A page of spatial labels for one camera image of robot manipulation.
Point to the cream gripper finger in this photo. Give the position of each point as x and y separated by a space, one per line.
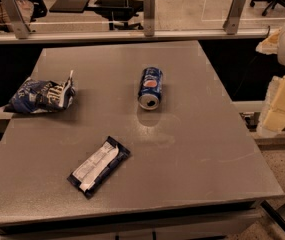
269 45
272 117

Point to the blue pepsi can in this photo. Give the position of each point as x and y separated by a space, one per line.
150 88

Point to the black desk with stand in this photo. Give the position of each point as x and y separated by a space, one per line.
117 12

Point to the dark blue snack bar wrapper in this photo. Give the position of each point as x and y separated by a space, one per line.
90 175

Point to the crumpled blue chip bag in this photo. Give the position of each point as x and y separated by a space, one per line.
39 96

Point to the glass barrier panel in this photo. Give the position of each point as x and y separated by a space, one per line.
170 15

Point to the right metal glass bracket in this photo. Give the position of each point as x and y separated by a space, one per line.
232 21

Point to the metal glass bracket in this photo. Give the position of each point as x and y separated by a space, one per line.
232 21
149 17
19 13

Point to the middle metal glass bracket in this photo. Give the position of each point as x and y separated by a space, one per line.
149 17

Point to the left metal glass bracket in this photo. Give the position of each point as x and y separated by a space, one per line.
19 13

